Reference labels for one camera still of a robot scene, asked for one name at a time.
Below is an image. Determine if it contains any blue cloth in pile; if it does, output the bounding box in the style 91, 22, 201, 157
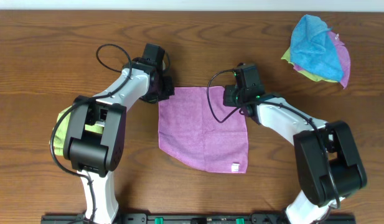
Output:
290, 14, 344, 82

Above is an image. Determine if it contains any folded light green cloth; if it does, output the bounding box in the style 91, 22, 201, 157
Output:
54, 111, 104, 157

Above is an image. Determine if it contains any purple microfiber cloth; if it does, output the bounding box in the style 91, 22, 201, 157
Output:
158, 86, 249, 174

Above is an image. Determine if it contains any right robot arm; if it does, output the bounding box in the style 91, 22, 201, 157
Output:
223, 85, 367, 223

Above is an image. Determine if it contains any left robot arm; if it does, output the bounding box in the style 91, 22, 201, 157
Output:
63, 56, 174, 223

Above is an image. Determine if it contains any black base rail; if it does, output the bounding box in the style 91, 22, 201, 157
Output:
40, 212, 357, 224

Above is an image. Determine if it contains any yellow-green cloth in pile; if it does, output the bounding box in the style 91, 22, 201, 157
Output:
281, 48, 337, 83

